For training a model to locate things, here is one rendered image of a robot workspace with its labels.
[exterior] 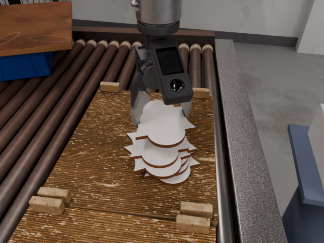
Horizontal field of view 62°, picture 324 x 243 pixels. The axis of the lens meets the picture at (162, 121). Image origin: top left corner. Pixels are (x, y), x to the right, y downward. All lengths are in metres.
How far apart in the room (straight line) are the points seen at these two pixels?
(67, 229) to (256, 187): 0.38
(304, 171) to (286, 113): 1.78
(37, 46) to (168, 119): 0.53
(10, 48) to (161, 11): 0.62
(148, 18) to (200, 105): 0.39
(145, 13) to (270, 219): 0.43
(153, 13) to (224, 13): 3.19
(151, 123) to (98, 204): 0.19
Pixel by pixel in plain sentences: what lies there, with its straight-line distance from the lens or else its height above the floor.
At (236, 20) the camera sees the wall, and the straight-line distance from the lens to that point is 3.63.
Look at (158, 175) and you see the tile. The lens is 0.52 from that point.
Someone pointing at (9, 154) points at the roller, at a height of 0.92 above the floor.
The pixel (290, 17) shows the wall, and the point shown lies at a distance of 3.68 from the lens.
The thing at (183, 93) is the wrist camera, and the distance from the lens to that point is 0.41.
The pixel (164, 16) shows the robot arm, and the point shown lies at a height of 1.25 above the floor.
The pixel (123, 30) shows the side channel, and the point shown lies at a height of 0.95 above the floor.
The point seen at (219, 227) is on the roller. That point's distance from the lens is 0.54.
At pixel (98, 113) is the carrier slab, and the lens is 0.75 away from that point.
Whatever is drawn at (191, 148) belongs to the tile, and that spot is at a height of 0.96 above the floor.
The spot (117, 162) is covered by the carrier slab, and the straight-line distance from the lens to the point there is 0.61.
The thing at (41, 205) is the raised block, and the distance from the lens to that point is 0.55.
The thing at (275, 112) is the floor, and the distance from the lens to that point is 2.48.
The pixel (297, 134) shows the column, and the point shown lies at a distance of 0.86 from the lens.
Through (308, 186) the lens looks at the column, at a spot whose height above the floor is 0.87.
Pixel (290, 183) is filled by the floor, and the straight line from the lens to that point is 1.93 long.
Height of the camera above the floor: 1.38
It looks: 39 degrees down
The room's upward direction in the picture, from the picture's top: straight up
